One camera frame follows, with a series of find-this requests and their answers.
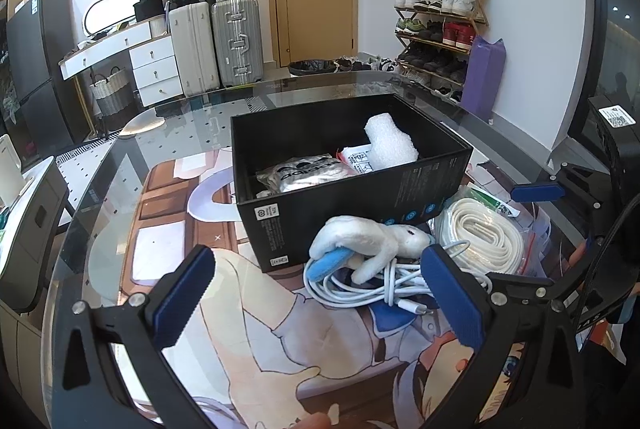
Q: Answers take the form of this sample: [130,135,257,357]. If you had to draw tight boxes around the black round bin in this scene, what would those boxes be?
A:
[288,58,341,78]

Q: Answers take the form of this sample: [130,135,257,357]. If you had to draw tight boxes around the grey cabinet white top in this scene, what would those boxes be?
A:
[0,156,71,316]

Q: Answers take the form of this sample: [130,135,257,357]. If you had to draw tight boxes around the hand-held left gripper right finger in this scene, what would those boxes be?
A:
[420,244,587,429]

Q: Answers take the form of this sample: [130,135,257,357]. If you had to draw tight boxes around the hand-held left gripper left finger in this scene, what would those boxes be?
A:
[60,244,217,429]

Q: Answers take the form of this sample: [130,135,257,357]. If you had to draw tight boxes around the oval white-framed mirror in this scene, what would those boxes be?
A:
[82,0,141,39]

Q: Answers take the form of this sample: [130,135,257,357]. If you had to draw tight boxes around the pile of loose shoes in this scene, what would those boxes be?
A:
[332,54,402,74]

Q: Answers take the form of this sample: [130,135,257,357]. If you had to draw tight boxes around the white foam piece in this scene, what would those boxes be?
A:
[363,113,420,170]

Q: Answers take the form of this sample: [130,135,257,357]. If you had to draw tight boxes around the bagged white strap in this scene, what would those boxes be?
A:
[432,186,542,281]

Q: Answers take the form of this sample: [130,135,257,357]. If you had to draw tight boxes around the white countertop appliance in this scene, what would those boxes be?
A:
[0,133,26,206]

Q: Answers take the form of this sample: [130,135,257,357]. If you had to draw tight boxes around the red packet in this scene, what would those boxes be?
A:
[334,144,377,178]

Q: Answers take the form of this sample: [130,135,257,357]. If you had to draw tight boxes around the white desk with drawers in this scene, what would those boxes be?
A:
[58,18,184,108]

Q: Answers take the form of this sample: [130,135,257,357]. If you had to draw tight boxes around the silver suitcase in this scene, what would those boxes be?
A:
[209,0,265,88]

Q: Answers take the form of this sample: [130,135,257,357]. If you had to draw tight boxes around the printed cartoon table mat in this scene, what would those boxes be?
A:
[82,148,593,429]

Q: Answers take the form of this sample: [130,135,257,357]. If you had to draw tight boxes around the purple bag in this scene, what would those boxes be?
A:
[459,35,507,122]

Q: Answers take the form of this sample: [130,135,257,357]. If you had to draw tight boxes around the person's left hand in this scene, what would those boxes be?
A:
[292,411,332,429]

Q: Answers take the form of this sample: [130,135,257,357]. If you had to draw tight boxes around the dark grey refrigerator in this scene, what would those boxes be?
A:
[5,0,91,145]

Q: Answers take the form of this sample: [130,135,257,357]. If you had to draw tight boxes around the black framed glass door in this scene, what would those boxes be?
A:
[569,0,640,160]

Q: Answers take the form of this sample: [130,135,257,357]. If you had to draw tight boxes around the bundle of white cables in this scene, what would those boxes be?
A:
[303,253,495,316]

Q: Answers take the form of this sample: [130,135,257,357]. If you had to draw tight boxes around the black cardboard box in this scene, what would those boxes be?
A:
[230,93,474,274]

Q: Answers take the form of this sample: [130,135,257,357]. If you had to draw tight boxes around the bagged white shoelaces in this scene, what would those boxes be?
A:
[255,153,359,198]

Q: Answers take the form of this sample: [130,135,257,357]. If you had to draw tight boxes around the woven grey white basket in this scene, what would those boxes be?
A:
[88,66,136,118]

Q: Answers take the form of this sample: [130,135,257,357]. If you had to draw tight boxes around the white suitcase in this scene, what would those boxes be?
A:
[167,1,221,98]

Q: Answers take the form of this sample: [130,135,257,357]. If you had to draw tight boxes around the wooden shoe rack with shoes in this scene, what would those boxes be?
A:
[389,0,486,102]

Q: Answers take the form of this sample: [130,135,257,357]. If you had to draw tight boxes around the white plush toy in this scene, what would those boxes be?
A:
[307,215,434,284]

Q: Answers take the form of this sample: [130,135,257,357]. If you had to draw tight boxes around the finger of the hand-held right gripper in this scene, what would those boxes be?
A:
[486,273,581,306]
[510,181,608,216]

